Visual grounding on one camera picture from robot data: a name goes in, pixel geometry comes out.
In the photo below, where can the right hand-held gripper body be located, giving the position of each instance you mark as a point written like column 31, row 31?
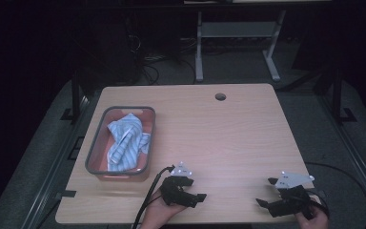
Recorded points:
column 294, row 198

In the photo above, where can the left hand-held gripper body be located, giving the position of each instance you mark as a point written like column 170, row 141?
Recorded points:
column 171, row 191

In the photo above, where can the person's left hand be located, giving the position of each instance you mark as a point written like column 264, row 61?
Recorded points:
column 158, row 213

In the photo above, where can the person's right hand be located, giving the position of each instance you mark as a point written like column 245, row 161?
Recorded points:
column 314, row 221

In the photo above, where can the blue striped cloth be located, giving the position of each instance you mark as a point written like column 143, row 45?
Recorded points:
column 128, row 143

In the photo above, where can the pink basket with grey rim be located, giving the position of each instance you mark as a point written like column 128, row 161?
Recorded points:
column 97, row 149

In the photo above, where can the grey metal stand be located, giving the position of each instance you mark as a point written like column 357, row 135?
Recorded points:
column 239, row 30

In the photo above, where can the aluminium floor rail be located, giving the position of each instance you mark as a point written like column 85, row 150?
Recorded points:
column 352, row 152
column 54, row 165

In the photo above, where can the black metal post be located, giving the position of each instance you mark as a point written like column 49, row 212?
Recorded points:
column 337, row 95
column 75, row 95

